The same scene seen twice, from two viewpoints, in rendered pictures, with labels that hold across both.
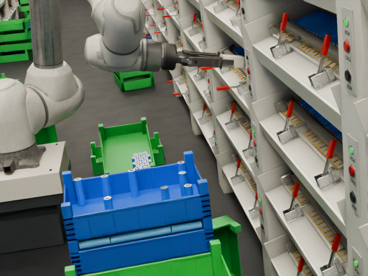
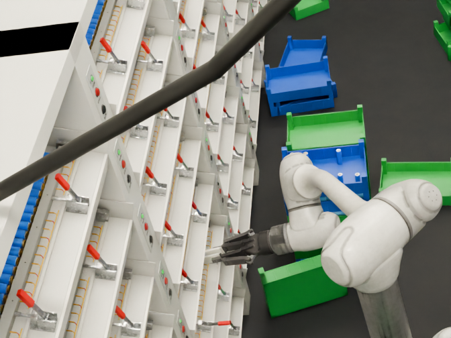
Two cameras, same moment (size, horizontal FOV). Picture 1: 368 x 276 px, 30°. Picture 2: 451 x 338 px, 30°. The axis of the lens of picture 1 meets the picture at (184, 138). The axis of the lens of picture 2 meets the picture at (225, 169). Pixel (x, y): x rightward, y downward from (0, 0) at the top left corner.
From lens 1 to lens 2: 390 cm
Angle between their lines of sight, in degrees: 117
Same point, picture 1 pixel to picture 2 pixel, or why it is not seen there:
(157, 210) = (312, 152)
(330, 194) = (232, 115)
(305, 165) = (229, 141)
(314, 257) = (239, 173)
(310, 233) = (231, 188)
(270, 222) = not seen: hidden behind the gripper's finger
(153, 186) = not seen: hidden behind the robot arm
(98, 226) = (346, 151)
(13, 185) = not seen: outside the picture
